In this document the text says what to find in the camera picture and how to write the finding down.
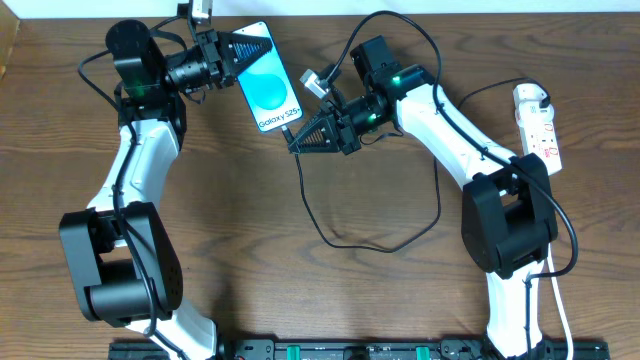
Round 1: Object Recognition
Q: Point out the blue screen Galaxy smartphone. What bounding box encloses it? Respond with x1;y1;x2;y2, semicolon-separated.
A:
235;21;303;132

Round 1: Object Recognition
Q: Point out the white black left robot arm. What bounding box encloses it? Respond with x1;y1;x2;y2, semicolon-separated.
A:
59;20;275;359

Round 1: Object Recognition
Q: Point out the white USB wall charger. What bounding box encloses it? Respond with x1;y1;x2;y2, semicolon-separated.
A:
514;100;555;127

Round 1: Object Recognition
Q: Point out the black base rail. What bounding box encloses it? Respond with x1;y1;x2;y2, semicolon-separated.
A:
107;338;612;360

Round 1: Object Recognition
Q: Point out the black USB charging cable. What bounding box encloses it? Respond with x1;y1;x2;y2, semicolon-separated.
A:
280;77;552;254

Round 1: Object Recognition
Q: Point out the white power strip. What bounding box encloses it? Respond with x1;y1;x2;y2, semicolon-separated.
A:
513;83;562;176

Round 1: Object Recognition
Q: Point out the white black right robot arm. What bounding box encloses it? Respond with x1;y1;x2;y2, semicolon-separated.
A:
285;36;561;359

